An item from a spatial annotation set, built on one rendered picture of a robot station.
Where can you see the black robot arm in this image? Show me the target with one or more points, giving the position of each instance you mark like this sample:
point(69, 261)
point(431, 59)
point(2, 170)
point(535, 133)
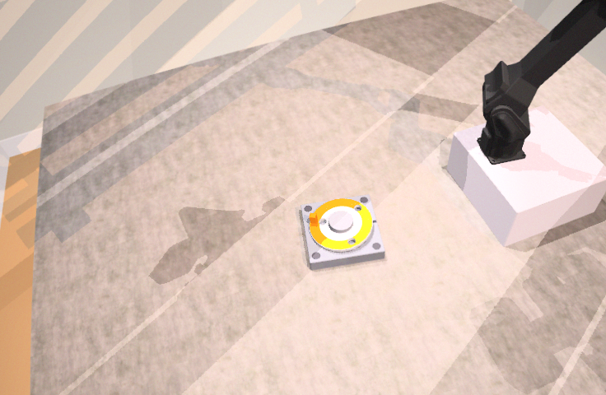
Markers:
point(509, 89)

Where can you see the orange round plate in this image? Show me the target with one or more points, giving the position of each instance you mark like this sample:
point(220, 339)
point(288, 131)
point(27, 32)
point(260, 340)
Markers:
point(325, 238)

